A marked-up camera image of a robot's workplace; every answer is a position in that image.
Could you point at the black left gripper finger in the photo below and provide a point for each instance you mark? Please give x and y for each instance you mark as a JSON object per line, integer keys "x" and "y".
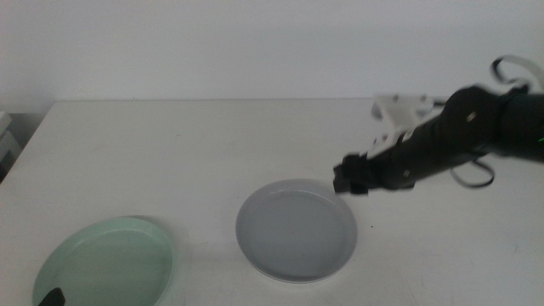
{"x": 52, "y": 298}

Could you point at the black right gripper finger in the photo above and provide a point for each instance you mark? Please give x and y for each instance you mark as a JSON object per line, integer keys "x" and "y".
{"x": 356, "y": 161}
{"x": 350, "y": 182}

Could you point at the pale green shallow bowl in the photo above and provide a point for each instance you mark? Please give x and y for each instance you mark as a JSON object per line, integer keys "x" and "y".
{"x": 106, "y": 268}

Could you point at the grey shallow bowl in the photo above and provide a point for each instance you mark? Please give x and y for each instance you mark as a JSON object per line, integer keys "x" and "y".
{"x": 295, "y": 229}

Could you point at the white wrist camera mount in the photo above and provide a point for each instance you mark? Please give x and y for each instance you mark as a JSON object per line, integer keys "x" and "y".
{"x": 401, "y": 111}

